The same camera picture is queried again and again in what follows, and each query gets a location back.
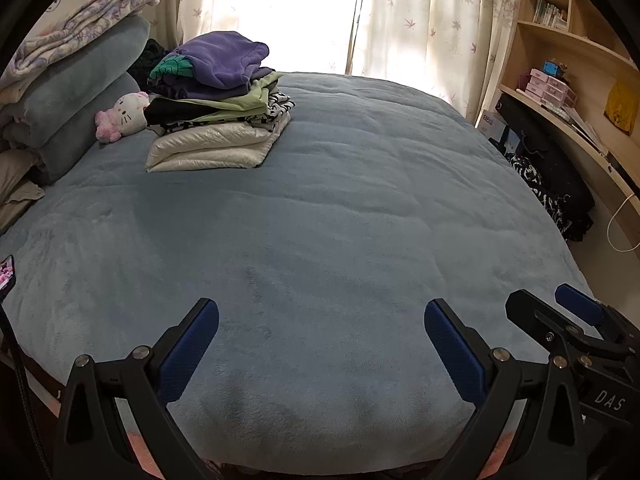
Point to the black-white patterned folded garment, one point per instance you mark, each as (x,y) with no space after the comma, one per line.
(280,107)

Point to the light green folded garment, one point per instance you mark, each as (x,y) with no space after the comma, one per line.
(245,102)

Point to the white printed box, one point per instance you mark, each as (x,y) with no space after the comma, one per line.
(492,125)

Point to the white puffy folded jacket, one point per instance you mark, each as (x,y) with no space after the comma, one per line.
(210,147)

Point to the smartphone with pink screen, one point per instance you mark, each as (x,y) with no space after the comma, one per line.
(7,272)

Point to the black-white patterned clothes heap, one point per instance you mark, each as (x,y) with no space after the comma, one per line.
(530,175)

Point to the pink and white plush toy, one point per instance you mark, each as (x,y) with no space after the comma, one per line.
(125,115)

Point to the stack of papers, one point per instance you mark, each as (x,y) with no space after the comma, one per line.
(585,130)

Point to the black folded garment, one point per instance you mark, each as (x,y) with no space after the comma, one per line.
(167,110)

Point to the dark cloth pile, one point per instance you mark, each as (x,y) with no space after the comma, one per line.
(150,60)

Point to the pink drawer organizer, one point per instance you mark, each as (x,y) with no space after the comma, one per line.
(550,87)

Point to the beige pillow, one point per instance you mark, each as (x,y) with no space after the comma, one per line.
(15,180)

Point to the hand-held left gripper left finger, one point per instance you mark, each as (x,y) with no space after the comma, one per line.
(192,345)

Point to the leaf-print curtain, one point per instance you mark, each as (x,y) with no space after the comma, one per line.
(195,10)
(425,25)

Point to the floral folded blanket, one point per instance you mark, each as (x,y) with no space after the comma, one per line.
(75,25)

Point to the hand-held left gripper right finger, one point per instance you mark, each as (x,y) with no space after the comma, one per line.
(452,355)

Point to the purple zip hoodie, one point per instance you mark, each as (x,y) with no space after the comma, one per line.
(225,57)

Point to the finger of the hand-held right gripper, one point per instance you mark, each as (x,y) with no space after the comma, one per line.
(580,302)
(530,310)

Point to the wooden shelf unit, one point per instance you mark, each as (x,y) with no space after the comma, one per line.
(590,50)

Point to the row of books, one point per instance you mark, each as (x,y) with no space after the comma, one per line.
(550,14)

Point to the long black bag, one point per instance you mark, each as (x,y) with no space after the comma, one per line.
(550,160)

